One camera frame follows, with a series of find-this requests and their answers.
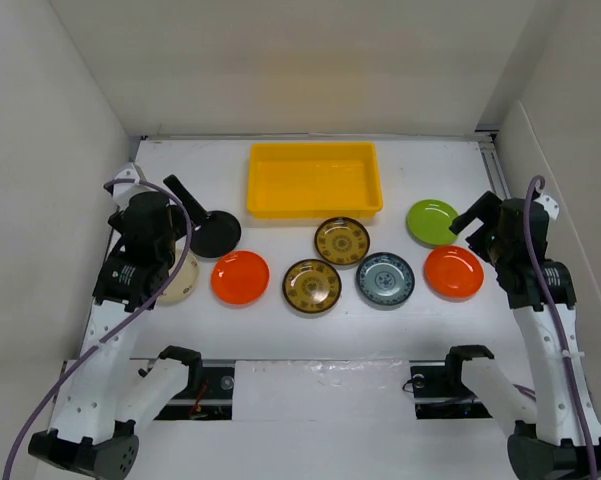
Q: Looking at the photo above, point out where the black plate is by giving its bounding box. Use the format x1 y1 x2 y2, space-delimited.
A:
190 210 242 259

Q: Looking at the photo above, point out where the green plate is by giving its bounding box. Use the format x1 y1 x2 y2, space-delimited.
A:
406 199 458 247

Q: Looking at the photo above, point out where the orange plate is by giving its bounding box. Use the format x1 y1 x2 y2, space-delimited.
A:
424 245 484 299
211 250 270 306

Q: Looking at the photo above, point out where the cream plate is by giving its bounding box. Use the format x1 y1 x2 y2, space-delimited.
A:
157 251 200 306

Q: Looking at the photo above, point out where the blue white patterned plate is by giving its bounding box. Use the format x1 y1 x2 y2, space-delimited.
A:
355 252 415 308

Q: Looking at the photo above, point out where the yellow patterned plate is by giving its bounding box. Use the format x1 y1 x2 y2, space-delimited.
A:
282 259 342 315
314 217 370 266

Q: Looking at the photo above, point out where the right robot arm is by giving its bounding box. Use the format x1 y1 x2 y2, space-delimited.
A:
442 192 601 479

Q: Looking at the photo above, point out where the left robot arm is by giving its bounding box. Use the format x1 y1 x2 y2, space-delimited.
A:
28 175 203 479

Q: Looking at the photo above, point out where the yellow plastic bin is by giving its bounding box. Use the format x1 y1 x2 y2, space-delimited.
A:
246 142 384 219

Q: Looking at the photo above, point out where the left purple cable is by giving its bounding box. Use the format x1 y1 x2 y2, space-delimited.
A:
2 178 194 480

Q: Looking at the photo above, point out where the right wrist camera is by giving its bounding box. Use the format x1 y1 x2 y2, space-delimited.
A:
534 190 560 221

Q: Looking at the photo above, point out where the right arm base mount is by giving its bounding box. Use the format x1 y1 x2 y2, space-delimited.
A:
402 363 491 420

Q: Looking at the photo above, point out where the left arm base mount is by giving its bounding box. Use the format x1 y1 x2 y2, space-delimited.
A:
155 363 235 421

